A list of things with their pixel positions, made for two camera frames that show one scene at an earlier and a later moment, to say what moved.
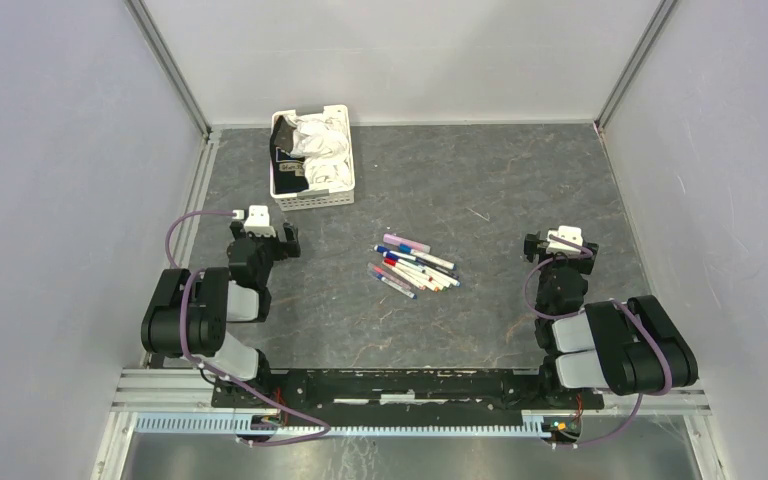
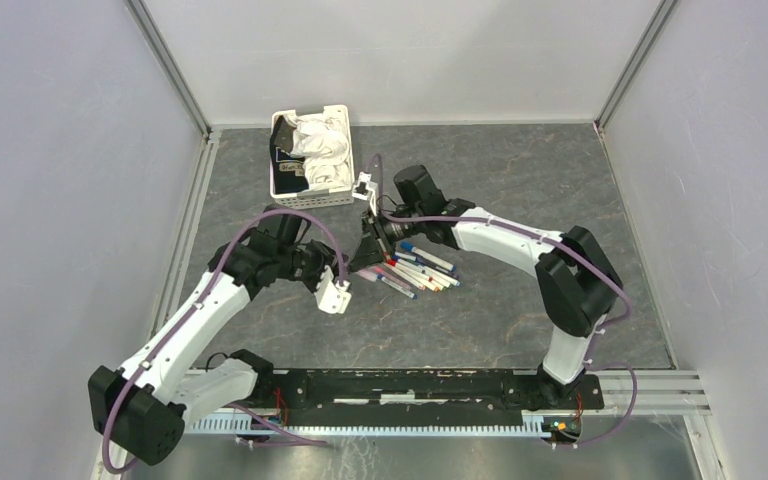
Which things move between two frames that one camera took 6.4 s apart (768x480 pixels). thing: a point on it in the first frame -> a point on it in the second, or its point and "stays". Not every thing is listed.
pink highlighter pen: x=398 y=240 -> x=371 y=273
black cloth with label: x=288 y=170 stays
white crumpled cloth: x=323 y=142 stays
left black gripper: x=284 y=249 -> x=324 y=257
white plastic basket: x=307 y=199 stays
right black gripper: x=534 y=245 -> x=373 y=249
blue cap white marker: x=435 y=260 stays
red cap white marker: x=417 y=282 stays
